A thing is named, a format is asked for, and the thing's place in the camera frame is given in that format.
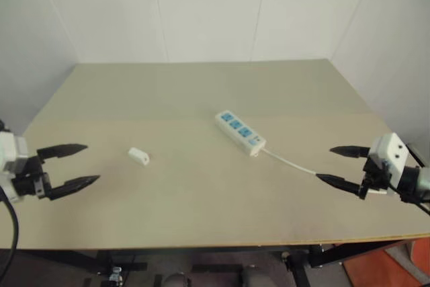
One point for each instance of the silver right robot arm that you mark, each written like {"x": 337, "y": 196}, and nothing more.
{"x": 420, "y": 181}

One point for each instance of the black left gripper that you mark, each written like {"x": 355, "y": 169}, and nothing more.
{"x": 29, "y": 179}

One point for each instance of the silver caster wheel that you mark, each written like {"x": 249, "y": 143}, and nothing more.
{"x": 116, "y": 274}

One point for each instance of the black metal table frame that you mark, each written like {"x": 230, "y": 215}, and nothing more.
{"x": 84, "y": 260}

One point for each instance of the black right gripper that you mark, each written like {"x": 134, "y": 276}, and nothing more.
{"x": 374, "y": 174}

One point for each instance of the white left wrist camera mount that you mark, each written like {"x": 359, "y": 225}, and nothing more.
{"x": 8, "y": 149}

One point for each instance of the white power strip blue sockets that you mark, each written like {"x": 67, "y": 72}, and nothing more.
{"x": 240, "y": 130}

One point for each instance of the white plug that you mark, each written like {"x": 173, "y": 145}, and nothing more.
{"x": 138, "y": 157}

